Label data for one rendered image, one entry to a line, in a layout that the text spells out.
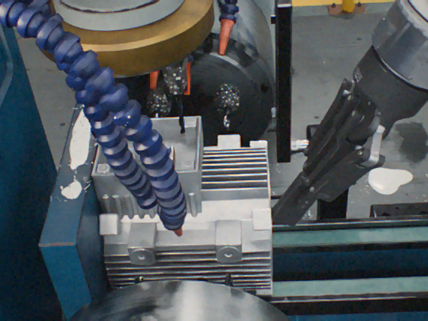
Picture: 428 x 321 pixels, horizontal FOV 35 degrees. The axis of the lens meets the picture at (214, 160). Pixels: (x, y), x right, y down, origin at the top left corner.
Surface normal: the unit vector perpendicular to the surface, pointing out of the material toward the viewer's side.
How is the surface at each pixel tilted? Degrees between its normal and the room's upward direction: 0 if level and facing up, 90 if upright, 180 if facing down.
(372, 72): 65
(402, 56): 72
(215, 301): 21
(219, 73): 90
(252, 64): 90
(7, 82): 27
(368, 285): 0
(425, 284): 0
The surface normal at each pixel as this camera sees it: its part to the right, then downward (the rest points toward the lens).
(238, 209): -0.07, -0.22
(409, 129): -0.07, -0.74
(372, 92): -0.64, 0.24
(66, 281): -0.01, 0.66
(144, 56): 0.28, 0.63
